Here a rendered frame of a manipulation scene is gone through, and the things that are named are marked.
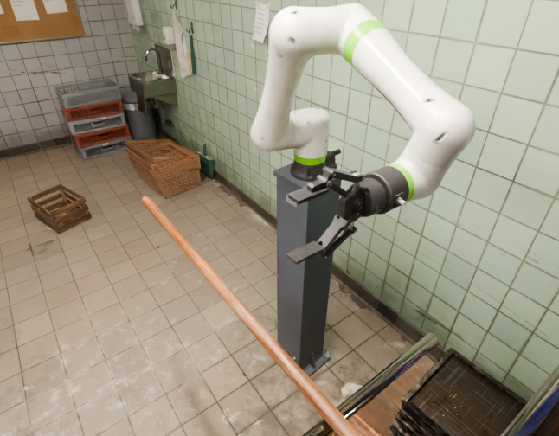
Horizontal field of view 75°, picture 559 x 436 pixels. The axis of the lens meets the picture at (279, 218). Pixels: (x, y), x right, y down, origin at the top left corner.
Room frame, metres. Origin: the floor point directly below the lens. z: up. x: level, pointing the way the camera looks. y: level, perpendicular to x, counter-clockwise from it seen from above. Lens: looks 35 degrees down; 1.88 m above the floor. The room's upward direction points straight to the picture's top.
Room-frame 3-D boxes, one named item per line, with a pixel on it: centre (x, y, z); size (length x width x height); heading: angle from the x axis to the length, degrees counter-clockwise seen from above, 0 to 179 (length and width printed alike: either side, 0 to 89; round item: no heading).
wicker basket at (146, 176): (3.32, 1.16, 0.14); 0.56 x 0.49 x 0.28; 42
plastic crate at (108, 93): (4.18, 2.14, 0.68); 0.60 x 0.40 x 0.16; 126
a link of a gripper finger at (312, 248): (0.55, -0.05, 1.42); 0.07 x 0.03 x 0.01; 126
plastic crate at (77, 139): (4.19, 2.15, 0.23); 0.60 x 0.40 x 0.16; 126
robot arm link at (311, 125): (1.29, -0.11, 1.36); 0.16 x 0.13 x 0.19; 110
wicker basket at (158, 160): (3.32, 1.14, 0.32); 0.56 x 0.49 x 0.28; 44
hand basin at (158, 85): (4.09, 1.38, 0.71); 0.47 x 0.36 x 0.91; 36
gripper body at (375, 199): (0.63, -0.16, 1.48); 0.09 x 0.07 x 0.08; 126
